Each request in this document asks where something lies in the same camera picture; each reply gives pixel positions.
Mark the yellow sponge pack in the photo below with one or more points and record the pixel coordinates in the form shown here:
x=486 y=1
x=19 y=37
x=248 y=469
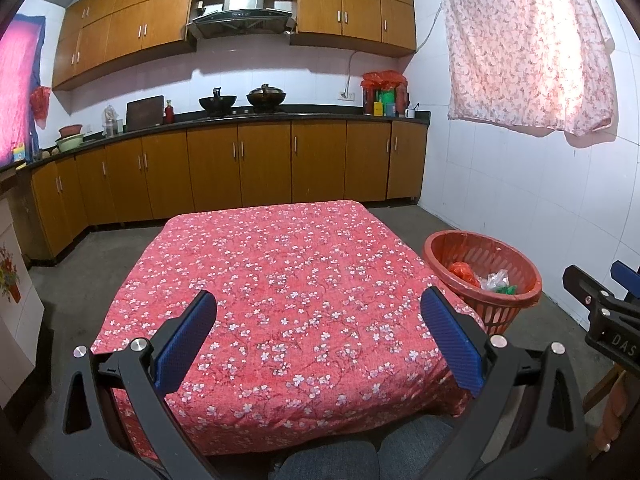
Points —
x=19 y=154

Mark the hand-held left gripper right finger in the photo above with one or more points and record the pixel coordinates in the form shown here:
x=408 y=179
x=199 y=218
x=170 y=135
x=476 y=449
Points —
x=452 y=340

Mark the red plastic bag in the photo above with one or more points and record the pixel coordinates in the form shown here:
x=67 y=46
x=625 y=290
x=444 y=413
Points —
x=40 y=105
x=462 y=272

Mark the pink floral curtain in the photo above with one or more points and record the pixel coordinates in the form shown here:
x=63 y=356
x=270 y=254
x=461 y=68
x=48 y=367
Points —
x=530 y=55

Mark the green basin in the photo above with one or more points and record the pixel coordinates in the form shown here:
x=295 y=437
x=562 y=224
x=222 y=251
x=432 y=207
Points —
x=69 y=144

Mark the black kitchen countertop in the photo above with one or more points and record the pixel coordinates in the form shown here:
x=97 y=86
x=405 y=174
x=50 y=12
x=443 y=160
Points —
x=320 y=116

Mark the flower printed white panel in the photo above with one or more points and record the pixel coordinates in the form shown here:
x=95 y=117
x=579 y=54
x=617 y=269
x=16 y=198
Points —
x=15 y=285

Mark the teal box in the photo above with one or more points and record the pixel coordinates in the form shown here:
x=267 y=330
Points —
x=390 y=109

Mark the bright green plastic bag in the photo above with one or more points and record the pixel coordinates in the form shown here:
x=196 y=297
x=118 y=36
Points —
x=505 y=290

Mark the dark cutting board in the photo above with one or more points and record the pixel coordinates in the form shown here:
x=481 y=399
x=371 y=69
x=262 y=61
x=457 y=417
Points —
x=144 y=114

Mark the wooden bar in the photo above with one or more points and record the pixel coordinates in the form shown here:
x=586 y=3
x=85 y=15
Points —
x=602 y=390

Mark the person's blue jeans legs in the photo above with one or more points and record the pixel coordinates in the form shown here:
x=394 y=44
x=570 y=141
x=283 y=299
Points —
x=415 y=445

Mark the red bottle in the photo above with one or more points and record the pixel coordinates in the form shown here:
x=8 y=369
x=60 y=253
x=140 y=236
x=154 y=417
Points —
x=169 y=114

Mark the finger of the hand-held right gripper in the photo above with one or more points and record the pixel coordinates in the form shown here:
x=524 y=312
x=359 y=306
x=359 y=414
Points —
x=627 y=282
x=587 y=292

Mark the red plastic basket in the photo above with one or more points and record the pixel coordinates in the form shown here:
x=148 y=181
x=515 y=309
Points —
x=450 y=255

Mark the white translucent plastic bag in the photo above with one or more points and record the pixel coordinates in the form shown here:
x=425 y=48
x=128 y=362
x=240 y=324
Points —
x=492 y=279

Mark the wall socket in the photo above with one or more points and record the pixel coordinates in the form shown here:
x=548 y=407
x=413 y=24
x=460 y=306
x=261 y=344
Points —
x=346 y=95

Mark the bright pink window curtain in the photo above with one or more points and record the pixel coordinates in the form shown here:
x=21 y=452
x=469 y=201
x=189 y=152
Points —
x=17 y=90

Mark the hanging red plastic bag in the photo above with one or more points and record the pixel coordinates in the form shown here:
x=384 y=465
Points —
x=40 y=105

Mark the red floral blanket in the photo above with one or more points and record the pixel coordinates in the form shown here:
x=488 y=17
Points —
x=300 y=310

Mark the red basin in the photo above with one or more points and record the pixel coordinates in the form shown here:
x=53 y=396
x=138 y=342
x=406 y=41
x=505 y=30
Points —
x=70 y=131

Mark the black lidded wok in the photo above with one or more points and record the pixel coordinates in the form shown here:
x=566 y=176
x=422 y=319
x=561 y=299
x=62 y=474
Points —
x=266 y=97

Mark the person's right hand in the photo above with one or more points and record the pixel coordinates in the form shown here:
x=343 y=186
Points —
x=610 y=420

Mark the clear jar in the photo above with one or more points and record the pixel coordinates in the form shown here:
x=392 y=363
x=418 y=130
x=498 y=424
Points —
x=111 y=122

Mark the red bag covered jars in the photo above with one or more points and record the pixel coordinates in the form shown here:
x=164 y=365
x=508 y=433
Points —
x=382 y=80

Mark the yellow box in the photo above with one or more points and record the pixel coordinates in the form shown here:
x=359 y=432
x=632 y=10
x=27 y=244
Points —
x=378 y=109

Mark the wooden upper kitchen cabinets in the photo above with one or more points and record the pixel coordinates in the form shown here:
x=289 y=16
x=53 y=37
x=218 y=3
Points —
x=125 y=30

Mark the steel range hood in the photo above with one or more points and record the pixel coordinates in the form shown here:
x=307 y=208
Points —
x=240 y=17

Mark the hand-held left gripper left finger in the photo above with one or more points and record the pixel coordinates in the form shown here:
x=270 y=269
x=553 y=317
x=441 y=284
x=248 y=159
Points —
x=185 y=340

